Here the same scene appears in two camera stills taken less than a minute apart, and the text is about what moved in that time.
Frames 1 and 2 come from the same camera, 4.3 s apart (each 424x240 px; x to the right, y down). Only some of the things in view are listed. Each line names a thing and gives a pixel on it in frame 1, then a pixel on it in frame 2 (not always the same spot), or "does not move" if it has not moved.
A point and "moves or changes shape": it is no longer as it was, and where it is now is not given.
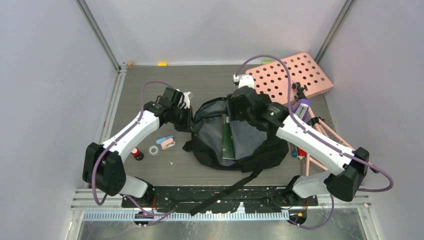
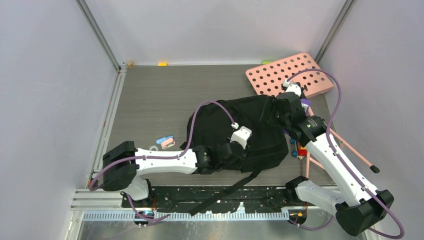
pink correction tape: [167, 143] does not move
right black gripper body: [236, 114] → [281, 118]
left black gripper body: [181, 118] → [219, 167]
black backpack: [220, 141] moves or changes shape
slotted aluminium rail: [133, 215] does not move
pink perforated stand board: [271, 79] does not move
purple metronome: [301, 107] does not move
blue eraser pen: [160, 140] does not move
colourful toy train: [299, 153] does not move
